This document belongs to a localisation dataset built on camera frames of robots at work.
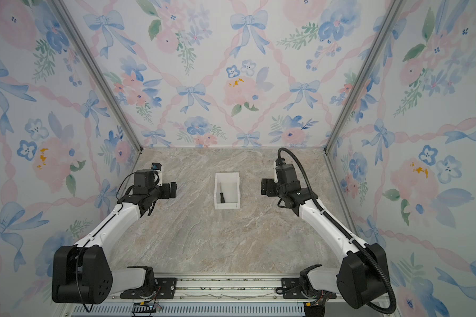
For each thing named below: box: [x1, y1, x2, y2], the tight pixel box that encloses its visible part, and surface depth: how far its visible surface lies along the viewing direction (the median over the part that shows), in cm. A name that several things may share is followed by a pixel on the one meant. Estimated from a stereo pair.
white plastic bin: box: [213, 172, 240, 210], surface depth 101 cm
